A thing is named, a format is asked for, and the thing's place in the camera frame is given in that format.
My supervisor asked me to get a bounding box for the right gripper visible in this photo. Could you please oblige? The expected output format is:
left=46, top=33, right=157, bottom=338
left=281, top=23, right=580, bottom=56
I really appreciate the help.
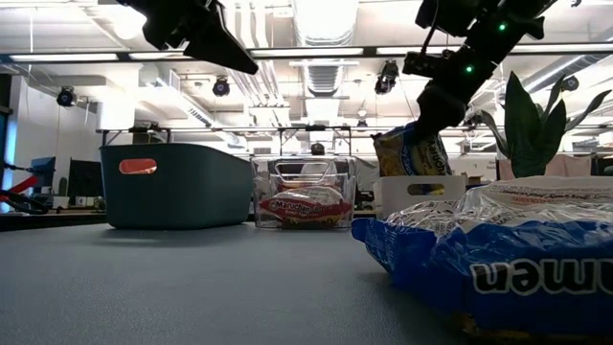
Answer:
left=414, top=32, right=503, bottom=141

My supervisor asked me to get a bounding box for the teal plastic bin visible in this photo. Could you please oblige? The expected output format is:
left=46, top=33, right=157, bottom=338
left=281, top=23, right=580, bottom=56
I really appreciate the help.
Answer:
left=99, top=143, right=256, bottom=231

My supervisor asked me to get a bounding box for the white plastic bin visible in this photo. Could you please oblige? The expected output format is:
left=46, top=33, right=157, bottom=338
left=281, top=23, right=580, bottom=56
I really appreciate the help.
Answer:
left=373, top=174, right=468, bottom=220

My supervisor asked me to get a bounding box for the clear plastic bin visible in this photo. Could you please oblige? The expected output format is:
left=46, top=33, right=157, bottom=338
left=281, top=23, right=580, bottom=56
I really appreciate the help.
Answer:
left=251, top=154, right=358, bottom=231

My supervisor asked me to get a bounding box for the red bar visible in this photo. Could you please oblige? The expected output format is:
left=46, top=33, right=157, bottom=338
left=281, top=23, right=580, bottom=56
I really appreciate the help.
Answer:
left=0, top=162, right=49, bottom=216

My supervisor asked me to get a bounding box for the black computer monitor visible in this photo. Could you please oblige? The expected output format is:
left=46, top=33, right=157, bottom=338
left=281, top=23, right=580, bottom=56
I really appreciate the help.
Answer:
left=66, top=158, right=104, bottom=198

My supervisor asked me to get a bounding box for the green potted plant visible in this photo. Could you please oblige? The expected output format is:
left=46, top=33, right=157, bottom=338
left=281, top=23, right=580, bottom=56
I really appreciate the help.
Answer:
left=478, top=70, right=613, bottom=179

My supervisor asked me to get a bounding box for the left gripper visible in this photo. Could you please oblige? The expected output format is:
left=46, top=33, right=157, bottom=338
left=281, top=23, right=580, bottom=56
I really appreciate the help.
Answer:
left=117, top=0, right=261, bottom=76

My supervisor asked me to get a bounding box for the orange chicken ramen packet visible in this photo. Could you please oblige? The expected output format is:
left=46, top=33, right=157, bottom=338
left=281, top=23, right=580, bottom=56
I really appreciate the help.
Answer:
left=118, top=158, right=158, bottom=175

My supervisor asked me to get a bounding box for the blue computer monitor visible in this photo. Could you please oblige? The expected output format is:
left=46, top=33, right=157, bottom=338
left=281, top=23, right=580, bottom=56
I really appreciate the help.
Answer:
left=31, top=156, right=57, bottom=193

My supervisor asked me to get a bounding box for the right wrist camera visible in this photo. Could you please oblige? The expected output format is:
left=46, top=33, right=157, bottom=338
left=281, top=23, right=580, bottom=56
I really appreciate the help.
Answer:
left=401, top=51, right=447, bottom=79

